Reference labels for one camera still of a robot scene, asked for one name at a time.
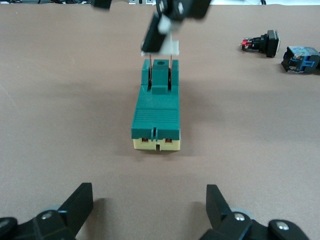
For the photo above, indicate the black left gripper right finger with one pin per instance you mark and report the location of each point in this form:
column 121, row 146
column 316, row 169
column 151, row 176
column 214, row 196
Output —
column 217, row 207

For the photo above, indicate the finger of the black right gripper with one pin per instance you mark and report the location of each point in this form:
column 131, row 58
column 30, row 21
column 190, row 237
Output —
column 152, row 37
column 101, row 3

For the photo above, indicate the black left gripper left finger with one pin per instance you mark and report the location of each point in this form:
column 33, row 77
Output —
column 72, row 207

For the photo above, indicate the green load switch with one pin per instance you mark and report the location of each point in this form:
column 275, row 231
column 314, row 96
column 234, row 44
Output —
column 155, row 117

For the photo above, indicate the brown table mat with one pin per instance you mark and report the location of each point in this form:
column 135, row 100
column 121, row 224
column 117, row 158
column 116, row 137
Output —
column 75, row 125

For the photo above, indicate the black square button red terminals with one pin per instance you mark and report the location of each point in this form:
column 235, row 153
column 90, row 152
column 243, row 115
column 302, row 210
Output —
column 271, row 43

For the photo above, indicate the green button with blue body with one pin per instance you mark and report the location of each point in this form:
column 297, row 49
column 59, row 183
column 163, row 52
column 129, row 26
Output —
column 300, row 61

